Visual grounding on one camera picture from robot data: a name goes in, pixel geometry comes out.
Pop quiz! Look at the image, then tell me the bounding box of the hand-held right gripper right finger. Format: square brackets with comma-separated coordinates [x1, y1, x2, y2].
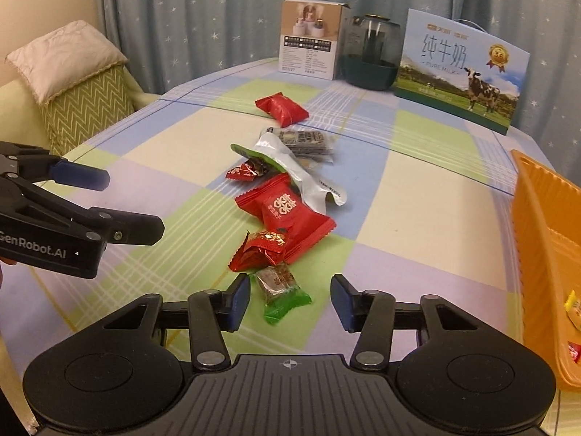
[330, 274, 477, 371]

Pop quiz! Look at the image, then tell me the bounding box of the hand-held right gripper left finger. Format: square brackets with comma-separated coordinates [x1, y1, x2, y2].
[103, 274, 251, 371]

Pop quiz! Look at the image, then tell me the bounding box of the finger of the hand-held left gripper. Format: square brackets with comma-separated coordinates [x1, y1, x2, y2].
[0, 142, 110, 191]
[0, 176, 165, 244]

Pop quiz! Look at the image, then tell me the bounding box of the green clear candy packet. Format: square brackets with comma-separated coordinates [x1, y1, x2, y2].
[254, 262, 313, 325]

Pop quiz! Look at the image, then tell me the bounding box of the red nut print snack packet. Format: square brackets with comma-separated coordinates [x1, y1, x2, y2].
[228, 229, 289, 274]

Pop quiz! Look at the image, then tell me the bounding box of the large red snack packet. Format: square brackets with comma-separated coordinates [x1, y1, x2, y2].
[233, 173, 337, 264]

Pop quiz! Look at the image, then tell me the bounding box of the green white snack wrapper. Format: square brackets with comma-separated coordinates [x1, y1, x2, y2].
[230, 134, 348, 208]

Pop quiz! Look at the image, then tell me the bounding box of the small red brown candy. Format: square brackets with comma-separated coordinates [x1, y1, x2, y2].
[226, 157, 273, 183]

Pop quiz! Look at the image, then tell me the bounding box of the orange plastic tray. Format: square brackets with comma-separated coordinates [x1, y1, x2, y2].
[511, 149, 581, 393]

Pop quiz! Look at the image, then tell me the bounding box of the pale green sofa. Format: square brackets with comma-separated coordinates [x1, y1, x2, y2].
[0, 77, 161, 157]

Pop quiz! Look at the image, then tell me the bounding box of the white green zigzag cushion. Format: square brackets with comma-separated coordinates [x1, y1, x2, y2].
[5, 20, 137, 156]

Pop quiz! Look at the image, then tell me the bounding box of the checked pastel tablecloth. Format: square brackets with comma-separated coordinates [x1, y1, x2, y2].
[0, 57, 581, 436]

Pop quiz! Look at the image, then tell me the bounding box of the clear dark snack packet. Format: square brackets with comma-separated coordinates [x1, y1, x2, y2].
[261, 128, 337, 166]

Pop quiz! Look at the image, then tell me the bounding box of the plain red snack packet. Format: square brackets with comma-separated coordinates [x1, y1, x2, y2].
[254, 93, 309, 128]

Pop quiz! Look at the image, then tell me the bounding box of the blue star print curtain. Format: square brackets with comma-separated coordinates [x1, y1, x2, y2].
[97, 0, 581, 141]

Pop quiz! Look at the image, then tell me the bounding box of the yellow candy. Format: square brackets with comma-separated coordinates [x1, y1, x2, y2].
[563, 288, 581, 324]

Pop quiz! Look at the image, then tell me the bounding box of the dark green humidifier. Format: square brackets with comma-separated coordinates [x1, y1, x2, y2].
[340, 13, 402, 90]

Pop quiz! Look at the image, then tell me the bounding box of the white product box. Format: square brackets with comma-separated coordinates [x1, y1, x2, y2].
[278, 0, 352, 81]

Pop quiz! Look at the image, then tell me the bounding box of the blue cow print milk carton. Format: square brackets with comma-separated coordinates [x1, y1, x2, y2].
[394, 8, 531, 136]

